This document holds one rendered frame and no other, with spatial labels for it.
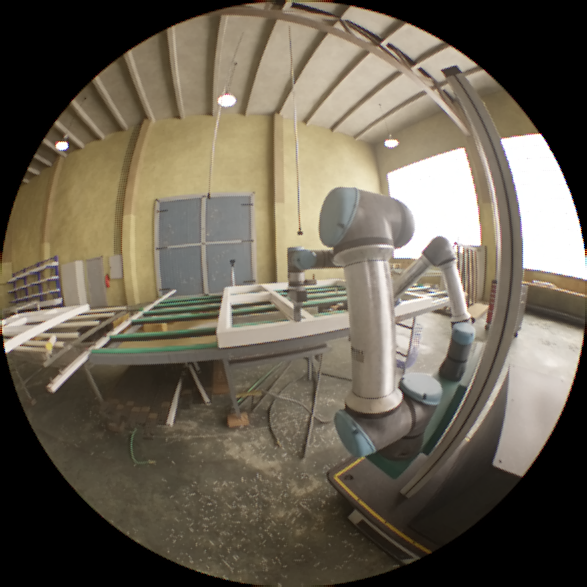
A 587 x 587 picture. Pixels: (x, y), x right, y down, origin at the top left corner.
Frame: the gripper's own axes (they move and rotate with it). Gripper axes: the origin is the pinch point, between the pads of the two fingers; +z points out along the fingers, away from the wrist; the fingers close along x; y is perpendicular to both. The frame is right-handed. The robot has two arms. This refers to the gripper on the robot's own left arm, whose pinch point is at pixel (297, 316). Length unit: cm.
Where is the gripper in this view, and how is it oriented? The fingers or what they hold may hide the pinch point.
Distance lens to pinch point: 86.0
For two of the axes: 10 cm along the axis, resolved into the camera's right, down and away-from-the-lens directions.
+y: -9.5, 0.9, -3.1
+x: 3.3, 1.6, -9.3
